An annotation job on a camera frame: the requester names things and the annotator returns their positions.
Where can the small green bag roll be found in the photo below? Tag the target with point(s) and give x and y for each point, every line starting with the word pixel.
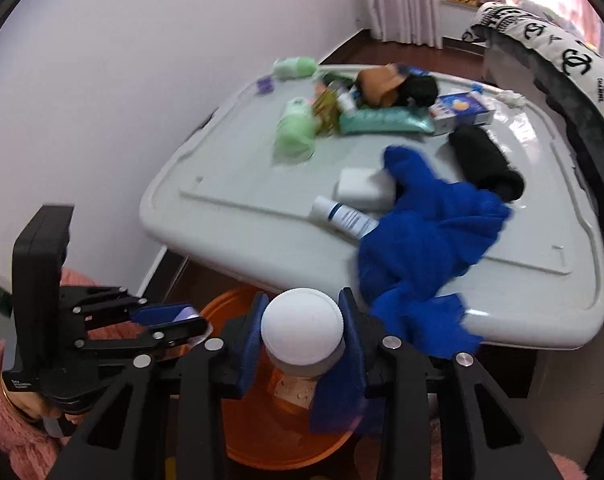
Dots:
pixel 294 67

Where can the person's left forearm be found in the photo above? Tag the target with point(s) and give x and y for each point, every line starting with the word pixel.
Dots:
pixel 11 440

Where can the dotted pink curtain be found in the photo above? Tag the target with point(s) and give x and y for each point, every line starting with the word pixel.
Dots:
pixel 402 5

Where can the black rolled cloth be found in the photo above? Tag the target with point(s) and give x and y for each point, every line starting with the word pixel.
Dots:
pixel 482 160

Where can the white rectangular box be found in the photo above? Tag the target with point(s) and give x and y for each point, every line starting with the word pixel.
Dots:
pixel 362 187

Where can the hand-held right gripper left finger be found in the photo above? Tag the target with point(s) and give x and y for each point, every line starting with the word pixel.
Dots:
pixel 249 350

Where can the small white bottle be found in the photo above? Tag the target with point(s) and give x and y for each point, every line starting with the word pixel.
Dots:
pixel 346 101

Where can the teal wipes packet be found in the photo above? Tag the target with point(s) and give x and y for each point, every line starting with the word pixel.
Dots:
pixel 382 120

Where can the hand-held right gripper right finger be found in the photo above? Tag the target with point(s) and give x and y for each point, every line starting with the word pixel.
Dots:
pixel 354 340

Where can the yellow packet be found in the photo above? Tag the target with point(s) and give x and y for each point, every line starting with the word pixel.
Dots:
pixel 324 110

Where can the large green bag roll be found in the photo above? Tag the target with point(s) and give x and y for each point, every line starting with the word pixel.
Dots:
pixel 294 132

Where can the white tube with blue label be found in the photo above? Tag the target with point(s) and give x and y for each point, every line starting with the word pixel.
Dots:
pixel 339 212

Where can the white-capped jar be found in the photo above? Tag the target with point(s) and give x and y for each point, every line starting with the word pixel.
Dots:
pixel 302 327

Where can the light patterned bedding pile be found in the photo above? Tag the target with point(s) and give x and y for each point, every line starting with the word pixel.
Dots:
pixel 542 7

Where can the blue and white medicine box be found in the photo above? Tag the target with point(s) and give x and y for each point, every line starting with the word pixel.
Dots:
pixel 462 110

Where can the black and white printed blanket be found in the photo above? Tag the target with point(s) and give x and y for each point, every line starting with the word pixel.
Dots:
pixel 572 55

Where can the orange plastic bucket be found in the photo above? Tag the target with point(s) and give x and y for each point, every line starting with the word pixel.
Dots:
pixel 262 440

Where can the white bed frame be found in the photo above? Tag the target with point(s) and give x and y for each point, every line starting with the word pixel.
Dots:
pixel 507 67

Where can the crumpled white tissue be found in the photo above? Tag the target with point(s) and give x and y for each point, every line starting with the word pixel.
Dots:
pixel 511 98

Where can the black crumpled cloth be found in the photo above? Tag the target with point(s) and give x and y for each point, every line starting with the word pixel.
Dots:
pixel 419 90

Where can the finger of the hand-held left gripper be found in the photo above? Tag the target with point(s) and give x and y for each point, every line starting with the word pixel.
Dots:
pixel 176 332
pixel 156 312

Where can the small purple object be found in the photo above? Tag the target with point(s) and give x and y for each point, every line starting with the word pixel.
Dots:
pixel 265 86

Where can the person's left hand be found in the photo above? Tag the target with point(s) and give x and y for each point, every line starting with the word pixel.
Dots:
pixel 26 405

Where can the blue cloth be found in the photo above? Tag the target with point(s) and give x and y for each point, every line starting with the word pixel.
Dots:
pixel 432 230

